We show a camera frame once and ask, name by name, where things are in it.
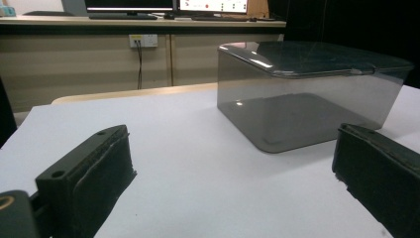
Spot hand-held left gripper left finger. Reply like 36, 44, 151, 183
35, 124, 138, 238

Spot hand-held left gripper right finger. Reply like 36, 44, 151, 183
331, 123, 420, 238

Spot transparent grey lidded storage box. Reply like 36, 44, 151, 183
216, 41, 415, 154

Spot dark object at table side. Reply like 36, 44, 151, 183
0, 77, 18, 149

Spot white table sheet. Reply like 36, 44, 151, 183
0, 84, 420, 238

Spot long beige office desk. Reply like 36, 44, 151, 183
0, 14, 287, 113

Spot black curtain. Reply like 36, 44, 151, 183
266, 0, 420, 89

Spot dark flat pad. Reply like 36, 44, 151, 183
23, 10, 75, 18

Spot black computer monitor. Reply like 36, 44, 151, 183
83, 0, 174, 16

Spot teal small item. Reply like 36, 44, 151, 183
0, 4, 17, 18

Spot brown cardboard box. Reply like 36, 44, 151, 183
247, 0, 270, 19

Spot computer monitor with white screen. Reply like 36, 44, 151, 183
177, 0, 250, 16

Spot black power cable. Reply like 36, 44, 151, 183
137, 40, 144, 90
134, 40, 141, 90

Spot white wall socket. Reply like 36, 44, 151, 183
129, 34, 158, 49

